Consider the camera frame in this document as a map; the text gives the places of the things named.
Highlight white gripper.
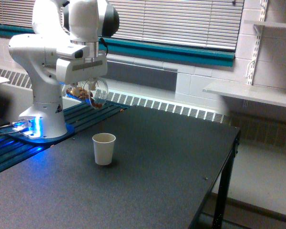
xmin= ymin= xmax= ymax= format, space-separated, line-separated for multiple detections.
xmin=56 ymin=53 xmax=107 ymax=91

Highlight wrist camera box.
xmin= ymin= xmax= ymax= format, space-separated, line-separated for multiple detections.
xmin=56 ymin=43 xmax=90 ymax=60

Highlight blue slatted rail platform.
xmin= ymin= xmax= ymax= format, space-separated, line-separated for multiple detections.
xmin=0 ymin=102 xmax=128 ymax=172

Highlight white shelf bracket rail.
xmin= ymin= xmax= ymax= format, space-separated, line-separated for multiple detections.
xmin=245 ymin=0 xmax=268 ymax=86

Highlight baseboard radiator heater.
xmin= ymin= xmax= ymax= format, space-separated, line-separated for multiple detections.
xmin=0 ymin=68 xmax=231 ymax=124

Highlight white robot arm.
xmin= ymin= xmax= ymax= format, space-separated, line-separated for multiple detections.
xmin=9 ymin=0 xmax=120 ymax=139

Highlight white window blinds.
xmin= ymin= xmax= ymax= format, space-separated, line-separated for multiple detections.
xmin=0 ymin=0 xmax=244 ymax=55

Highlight clear plastic cup with nuts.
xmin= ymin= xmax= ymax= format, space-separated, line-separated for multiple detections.
xmin=62 ymin=77 xmax=109 ymax=109

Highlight white upper wall shelf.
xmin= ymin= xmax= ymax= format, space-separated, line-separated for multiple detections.
xmin=244 ymin=20 xmax=286 ymax=29

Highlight black table leg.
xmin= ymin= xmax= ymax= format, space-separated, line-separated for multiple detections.
xmin=212 ymin=131 xmax=241 ymax=229

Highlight white wall shelf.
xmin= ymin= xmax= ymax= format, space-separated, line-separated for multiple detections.
xmin=244 ymin=20 xmax=286 ymax=29
xmin=203 ymin=81 xmax=286 ymax=107

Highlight white lower wall shelf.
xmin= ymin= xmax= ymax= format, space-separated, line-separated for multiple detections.
xmin=203 ymin=81 xmax=286 ymax=107

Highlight white paper cup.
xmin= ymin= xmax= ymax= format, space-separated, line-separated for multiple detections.
xmin=92 ymin=133 xmax=116 ymax=166

